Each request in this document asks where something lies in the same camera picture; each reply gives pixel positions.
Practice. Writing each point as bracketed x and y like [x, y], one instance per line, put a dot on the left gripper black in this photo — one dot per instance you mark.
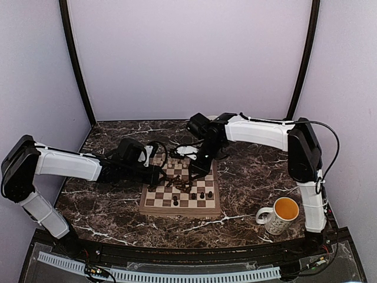
[152, 178]

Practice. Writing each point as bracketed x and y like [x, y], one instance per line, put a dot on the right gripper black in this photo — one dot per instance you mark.
[202, 169]

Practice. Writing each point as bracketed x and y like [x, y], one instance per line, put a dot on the wooden chess board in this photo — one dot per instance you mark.
[161, 204]

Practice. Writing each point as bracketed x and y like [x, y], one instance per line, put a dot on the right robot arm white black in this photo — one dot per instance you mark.
[297, 138]

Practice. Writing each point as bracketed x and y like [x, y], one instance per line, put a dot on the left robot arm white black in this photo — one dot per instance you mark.
[29, 159]

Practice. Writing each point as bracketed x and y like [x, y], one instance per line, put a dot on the white chess pieces row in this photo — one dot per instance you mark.
[171, 163]

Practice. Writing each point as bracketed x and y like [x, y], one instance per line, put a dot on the pile of dark chess pieces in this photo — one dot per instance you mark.
[167, 184]

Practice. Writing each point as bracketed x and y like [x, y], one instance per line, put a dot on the white mug yellow inside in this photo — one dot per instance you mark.
[278, 218]

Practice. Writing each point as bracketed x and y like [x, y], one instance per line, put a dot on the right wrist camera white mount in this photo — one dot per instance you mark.
[183, 152]

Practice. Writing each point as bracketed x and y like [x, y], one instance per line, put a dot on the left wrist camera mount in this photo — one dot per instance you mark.
[147, 152]

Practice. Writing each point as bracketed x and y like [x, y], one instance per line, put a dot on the white cable duct strip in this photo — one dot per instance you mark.
[159, 273]

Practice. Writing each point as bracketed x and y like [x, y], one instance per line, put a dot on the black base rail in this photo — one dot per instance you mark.
[109, 251]

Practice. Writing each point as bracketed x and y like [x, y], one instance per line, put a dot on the right black frame post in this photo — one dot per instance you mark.
[307, 51]

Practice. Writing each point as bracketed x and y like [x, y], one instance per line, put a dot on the black frame post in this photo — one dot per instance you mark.
[69, 37]
[307, 51]

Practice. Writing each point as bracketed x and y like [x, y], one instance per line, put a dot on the left black frame post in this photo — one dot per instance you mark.
[69, 37]

